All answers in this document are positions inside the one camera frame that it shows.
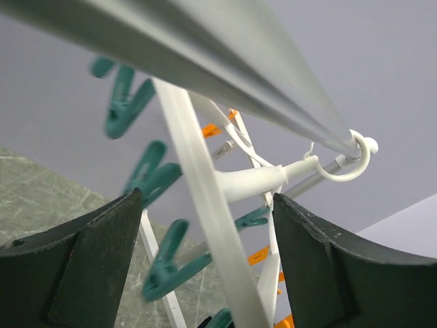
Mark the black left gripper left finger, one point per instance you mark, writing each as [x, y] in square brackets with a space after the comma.
[72, 275]

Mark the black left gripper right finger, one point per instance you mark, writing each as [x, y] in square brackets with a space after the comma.
[335, 278]

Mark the white round clip hanger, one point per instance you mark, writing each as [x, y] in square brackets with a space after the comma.
[252, 303]

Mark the teal clothespin front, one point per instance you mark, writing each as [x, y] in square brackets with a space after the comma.
[164, 275]

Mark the teal clothespin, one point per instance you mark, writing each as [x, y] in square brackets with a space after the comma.
[164, 275]
[125, 108]

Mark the clear clothespin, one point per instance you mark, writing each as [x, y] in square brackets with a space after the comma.
[224, 149]

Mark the teal clothespin left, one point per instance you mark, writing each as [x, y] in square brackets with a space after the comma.
[125, 108]

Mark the orange clothespin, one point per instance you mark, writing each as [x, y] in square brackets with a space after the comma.
[212, 130]

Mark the white metal drying rack stand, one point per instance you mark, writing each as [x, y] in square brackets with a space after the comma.
[232, 52]

